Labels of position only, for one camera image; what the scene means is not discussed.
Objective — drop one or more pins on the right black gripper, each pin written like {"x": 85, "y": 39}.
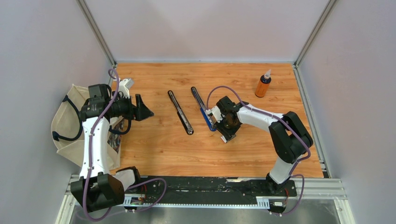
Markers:
{"x": 227, "y": 133}

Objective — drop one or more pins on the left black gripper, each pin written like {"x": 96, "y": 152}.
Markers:
{"x": 139, "y": 112}

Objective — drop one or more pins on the white red staple box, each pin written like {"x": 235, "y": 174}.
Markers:
{"x": 224, "y": 139}

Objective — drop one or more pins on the blue stapler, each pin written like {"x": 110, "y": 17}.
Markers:
{"x": 202, "y": 109}

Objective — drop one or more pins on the black stapler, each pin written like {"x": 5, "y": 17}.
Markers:
{"x": 187, "y": 126}

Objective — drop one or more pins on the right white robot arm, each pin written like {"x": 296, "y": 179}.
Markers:
{"x": 290, "y": 138}

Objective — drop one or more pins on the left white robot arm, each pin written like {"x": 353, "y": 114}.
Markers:
{"x": 96, "y": 188}

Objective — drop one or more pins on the orange glue bottle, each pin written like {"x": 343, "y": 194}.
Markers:
{"x": 263, "y": 84}

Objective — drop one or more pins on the beige tote bag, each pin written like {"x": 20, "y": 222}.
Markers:
{"x": 69, "y": 140}

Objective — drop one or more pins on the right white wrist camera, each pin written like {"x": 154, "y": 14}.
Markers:
{"x": 215, "y": 114}

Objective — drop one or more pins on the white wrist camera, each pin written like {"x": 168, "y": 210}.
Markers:
{"x": 124, "y": 87}
{"x": 215, "y": 114}

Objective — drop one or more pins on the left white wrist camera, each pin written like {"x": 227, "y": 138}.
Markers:
{"x": 124, "y": 87}

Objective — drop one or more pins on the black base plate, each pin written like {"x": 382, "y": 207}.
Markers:
{"x": 206, "y": 191}

